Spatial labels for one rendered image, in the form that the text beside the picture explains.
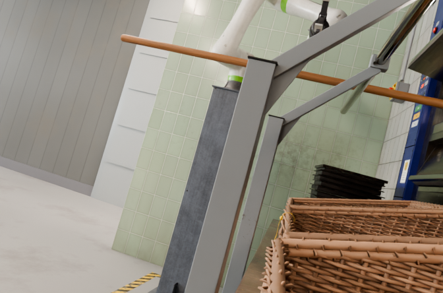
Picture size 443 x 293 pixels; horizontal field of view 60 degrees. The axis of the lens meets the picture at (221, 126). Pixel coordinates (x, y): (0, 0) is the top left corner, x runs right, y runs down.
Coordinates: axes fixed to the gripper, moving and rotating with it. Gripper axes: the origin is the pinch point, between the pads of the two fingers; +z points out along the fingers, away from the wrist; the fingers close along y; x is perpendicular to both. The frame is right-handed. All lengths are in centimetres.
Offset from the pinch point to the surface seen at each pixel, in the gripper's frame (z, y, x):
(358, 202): -19, 69, -33
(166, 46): 8, 30, 56
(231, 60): 7.8, 29.9, 28.4
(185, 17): -112, -28, 102
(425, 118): -31, 26, -53
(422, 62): -11.8, 9.2, -42.6
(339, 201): -19, 71, -25
